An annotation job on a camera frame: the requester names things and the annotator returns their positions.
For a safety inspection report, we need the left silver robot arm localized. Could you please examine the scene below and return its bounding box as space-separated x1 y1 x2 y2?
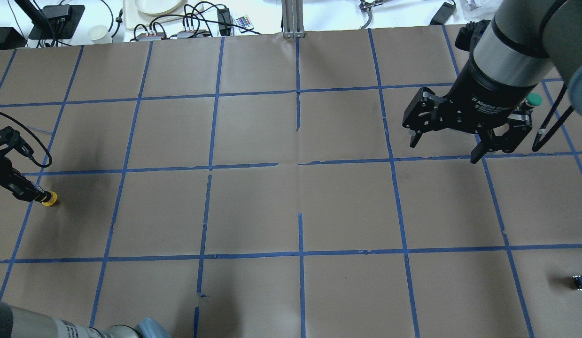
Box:
0 126 171 338

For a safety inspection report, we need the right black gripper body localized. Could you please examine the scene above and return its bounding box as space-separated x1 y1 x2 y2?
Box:
443 56 534 133

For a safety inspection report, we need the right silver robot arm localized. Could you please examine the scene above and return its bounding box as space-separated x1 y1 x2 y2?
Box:
402 0 582 163

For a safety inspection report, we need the yellow push button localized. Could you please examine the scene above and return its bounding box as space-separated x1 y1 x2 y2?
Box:
41 191 58 206

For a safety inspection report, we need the white paper cup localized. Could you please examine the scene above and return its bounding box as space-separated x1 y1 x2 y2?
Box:
87 25 112 45

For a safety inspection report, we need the aluminium frame post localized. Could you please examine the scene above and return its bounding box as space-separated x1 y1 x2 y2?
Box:
281 0 306 39

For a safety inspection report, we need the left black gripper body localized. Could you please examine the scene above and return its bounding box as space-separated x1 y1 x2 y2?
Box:
0 126 25 188

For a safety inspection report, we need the rgb remote control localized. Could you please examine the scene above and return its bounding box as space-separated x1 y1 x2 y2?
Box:
234 15 254 30

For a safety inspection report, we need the black power adapter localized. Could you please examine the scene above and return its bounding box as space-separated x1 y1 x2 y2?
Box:
429 0 457 26

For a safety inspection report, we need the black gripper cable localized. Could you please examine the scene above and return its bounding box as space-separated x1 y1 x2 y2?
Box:
0 109 53 168

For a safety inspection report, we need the beige tray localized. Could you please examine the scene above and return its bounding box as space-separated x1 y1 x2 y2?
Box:
122 0 199 31

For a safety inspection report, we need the black camera stand base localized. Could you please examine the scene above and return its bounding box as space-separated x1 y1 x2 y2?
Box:
26 4 86 40

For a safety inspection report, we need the green push button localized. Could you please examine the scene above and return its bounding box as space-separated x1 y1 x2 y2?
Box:
515 92 543 115

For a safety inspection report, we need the beige round plate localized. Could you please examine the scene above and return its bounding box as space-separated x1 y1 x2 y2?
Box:
134 0 185 16

